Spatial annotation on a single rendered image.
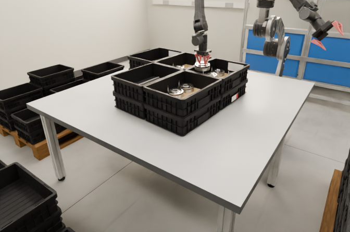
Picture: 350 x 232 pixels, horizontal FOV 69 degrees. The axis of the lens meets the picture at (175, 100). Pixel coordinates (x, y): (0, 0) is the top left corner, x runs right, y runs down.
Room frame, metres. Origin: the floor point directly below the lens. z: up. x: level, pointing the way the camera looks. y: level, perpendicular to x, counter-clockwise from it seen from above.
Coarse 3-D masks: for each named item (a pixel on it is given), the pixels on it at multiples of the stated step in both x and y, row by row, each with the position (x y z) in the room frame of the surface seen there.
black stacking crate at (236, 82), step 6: (216, 60) 1.95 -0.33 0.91; (222, 60) 1.92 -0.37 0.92; (210, 66) 1.90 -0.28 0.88; (216, 66) 1.95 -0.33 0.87; (222, 66) 1.92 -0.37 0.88; (204, 72) 1.84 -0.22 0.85; (246, 72) 1.76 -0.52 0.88; (234, 78) 1.63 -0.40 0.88; (240, 78) 1.68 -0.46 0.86; (246, 78) 1.78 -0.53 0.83; (222, 84) 1.50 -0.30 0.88; (228, 84) 1.55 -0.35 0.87; (234, 84) 1.62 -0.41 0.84; (222, 90) 1.51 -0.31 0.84; (228, 90) 1.55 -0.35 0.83
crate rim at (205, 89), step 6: (180, 72) 1.61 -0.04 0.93; (192, 72) 1.61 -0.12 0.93; (216, 78) 1.49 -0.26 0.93; (150, 84) 1.40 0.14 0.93; (210, 84) 1.39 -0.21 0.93; (216, 84) 1.42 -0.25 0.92; (144, 90) 1.35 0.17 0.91; (150, 90) 1.32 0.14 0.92; (156, 90) 1.31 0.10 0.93; (204, 90) 1.32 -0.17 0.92; (162, 96) 1.26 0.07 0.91; (168, 96) 1.24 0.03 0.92; (174, 96) 1.22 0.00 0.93; (192, 96) 1.23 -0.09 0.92; (180, 102) 1.18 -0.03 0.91; (186, 102) 1.20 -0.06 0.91
